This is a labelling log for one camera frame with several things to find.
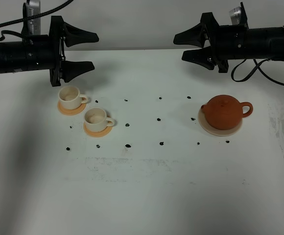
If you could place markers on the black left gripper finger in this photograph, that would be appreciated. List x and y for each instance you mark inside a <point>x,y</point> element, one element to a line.
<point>71,70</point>
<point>75,36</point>

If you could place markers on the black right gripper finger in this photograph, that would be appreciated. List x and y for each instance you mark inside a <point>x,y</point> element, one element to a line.
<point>194,37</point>
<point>202,57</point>

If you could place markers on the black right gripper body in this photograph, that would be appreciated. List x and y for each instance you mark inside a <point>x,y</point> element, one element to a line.
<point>224,40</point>

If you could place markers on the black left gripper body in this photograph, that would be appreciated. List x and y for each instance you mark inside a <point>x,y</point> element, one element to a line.
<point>43,51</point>

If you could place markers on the brown clay teapot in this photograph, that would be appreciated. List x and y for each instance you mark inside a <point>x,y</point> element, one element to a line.
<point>225,112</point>

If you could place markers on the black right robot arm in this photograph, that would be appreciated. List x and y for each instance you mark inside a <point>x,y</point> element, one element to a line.
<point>259,43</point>

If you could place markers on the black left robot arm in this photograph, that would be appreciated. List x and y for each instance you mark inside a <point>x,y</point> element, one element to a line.
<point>20,52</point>

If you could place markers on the cream teapot saucer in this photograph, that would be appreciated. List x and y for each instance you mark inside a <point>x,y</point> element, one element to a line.
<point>216,132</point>

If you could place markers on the rear white teacup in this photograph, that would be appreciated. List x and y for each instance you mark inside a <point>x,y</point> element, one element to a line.
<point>71,98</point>

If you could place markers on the white teacup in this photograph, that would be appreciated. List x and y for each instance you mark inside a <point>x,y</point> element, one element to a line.
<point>96,120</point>
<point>71,98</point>

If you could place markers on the rear orange coaster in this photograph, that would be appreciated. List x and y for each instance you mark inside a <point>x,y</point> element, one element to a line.
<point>70,112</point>

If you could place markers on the orange coaster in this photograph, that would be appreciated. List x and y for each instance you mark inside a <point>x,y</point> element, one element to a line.
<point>70,112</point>
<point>104,132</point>

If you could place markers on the front white teacup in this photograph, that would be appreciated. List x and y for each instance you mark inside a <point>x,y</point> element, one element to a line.
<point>96,120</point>

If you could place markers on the front orange coaster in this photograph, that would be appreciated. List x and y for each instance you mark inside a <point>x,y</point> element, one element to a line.
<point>104,132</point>

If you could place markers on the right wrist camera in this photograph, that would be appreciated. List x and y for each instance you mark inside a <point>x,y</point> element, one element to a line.
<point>238,16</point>

